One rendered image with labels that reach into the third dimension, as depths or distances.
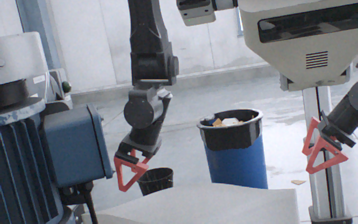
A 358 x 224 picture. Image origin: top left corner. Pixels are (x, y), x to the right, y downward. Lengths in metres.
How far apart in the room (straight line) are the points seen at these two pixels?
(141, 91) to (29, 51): 0.27
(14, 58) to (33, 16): 9.06
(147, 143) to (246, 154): 2.25
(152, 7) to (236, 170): 2.40
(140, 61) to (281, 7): 0.45
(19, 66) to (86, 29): 8.92
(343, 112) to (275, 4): 0.40
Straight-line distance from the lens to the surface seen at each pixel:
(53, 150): 0.60
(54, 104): 0.70
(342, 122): 0.90
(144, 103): 0.81
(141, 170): 0.88
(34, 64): 0.59
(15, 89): 0.60
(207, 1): 1.19
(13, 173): 0.60
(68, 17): 9.61
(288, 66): 1.34
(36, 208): 0.62
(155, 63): 0.86
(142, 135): 0.90
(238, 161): 3.12
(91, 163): 0.61
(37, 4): 9.59
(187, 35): 8.98
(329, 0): 1.20
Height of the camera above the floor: 1.41
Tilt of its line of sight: 13 degrees down
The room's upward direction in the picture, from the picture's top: 10 degrees counter-clockwise
